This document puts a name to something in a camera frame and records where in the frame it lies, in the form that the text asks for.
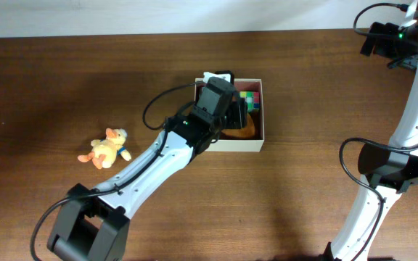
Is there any brown plush bear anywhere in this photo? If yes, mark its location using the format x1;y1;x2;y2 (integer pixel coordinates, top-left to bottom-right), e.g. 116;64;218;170
222;112;258;140

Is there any multicolour puzzle cube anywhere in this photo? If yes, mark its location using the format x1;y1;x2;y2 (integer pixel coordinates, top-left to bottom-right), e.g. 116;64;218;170
239;91;261;112

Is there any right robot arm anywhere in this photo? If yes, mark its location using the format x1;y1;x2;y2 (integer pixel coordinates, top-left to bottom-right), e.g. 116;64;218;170
319;1;418;260

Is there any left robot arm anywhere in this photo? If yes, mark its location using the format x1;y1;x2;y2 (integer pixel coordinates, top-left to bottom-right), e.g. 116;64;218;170
46;70;246;260

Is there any white cardboard box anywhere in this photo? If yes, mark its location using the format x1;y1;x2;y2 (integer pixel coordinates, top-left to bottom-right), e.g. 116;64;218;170
207;78;265;152

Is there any yellow plush duck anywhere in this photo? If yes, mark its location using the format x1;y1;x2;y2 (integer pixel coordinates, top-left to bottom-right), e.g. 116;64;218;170
77;128;132;170

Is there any right black cable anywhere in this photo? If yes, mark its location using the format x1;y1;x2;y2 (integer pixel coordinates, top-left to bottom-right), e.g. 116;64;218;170
338;2;418;261

